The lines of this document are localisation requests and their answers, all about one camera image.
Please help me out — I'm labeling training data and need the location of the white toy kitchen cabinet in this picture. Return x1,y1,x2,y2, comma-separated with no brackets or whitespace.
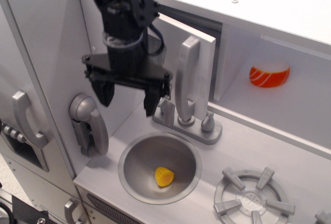
1,0,330,223

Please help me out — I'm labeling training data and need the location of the grey toy wall phone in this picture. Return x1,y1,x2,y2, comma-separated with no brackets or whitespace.
69,93,109,158

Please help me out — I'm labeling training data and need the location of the grey toy stove burner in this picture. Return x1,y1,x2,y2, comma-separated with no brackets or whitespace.
214,167,295,223

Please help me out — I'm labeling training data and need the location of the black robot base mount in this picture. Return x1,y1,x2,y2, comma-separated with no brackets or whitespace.
1,196,53,223

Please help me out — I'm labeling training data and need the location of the grey fridge door handle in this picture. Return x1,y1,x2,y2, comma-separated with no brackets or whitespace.
12,90,48,149

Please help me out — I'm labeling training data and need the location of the dark oven vent grille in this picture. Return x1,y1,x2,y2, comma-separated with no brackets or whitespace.
87,193,140,224

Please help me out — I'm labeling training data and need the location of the yellow toy corn piece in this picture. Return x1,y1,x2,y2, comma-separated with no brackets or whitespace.
155,167,174,187

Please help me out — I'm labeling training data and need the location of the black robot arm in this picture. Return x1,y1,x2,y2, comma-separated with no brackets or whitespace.
82,0,173,116

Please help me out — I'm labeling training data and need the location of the round metal sink bowl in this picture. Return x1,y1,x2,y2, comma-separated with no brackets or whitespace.
118,132,202,205

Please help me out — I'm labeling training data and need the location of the grey ice dispenser panel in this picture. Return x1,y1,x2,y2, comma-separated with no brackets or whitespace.
1,121,49,172

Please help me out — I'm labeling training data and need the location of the white microwave door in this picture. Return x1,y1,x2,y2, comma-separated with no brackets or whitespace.
76,0,217,121

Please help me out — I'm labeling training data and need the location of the orange salmon sushi toy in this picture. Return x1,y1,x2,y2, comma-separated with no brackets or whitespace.
249,61,291,88

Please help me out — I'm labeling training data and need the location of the grey lower door handle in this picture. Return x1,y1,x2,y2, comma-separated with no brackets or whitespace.
64,200,82,224

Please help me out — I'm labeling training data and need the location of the grey toy faucet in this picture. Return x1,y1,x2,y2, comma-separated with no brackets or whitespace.
152,98,223,145

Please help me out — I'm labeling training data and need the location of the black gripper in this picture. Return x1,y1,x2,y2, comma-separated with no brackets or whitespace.
82,46,173,117

